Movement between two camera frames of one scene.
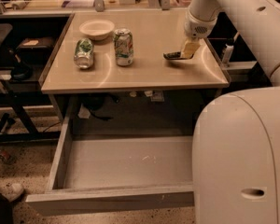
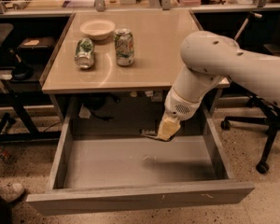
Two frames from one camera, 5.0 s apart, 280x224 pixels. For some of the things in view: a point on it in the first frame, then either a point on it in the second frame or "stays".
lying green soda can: (84, 53) stays
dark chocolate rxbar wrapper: (177, 55) -> (153, 133)
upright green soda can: (123, 47) stays
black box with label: (35, 48) stays
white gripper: (197, 27) -> (178, 105)
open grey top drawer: (93, 174) stays
